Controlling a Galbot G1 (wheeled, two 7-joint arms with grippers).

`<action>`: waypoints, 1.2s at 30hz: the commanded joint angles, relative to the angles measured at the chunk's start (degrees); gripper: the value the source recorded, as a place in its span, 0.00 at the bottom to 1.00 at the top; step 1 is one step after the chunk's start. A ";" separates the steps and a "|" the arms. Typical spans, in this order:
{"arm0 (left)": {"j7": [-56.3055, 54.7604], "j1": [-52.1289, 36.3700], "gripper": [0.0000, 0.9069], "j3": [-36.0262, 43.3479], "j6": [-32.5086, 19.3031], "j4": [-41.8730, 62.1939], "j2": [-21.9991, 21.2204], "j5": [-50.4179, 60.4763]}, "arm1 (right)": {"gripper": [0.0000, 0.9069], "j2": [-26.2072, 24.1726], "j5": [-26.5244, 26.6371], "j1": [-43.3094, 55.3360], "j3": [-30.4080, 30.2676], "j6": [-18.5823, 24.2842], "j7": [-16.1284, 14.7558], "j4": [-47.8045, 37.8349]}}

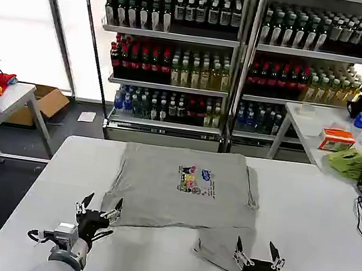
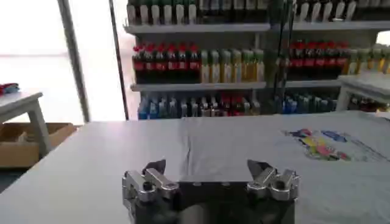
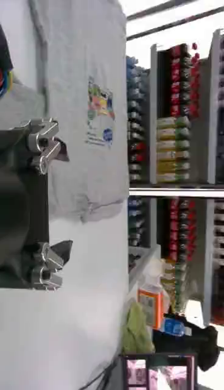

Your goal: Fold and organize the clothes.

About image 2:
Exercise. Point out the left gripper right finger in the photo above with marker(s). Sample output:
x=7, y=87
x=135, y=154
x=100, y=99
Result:
x=271, y=184

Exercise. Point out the brown cardboard box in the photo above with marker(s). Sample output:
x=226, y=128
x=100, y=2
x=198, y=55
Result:
x=15, y=152

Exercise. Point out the thin dark window post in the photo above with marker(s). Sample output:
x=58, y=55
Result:
x=119, y=67

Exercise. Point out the thick grey window post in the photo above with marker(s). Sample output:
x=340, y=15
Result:
x=74, y=61

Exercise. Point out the small white side table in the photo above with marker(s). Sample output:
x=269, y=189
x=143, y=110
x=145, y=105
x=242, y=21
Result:
x=21, y=105

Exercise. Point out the red and blue cloth item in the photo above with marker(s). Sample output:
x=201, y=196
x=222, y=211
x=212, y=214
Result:
x=8, y=88

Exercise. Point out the shelf rack with drink bottles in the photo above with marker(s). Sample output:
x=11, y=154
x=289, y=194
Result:
x=320, y=58
x=198, y=61

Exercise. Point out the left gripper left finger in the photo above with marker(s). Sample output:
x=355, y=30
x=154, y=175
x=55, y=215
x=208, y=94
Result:
x=152, y=182

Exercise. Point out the white desk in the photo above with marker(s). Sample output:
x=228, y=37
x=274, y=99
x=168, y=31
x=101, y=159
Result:
x=362, y=86

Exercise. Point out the grey t-shirt with colourful print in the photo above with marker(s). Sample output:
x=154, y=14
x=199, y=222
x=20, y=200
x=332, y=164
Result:
x=243, y=158

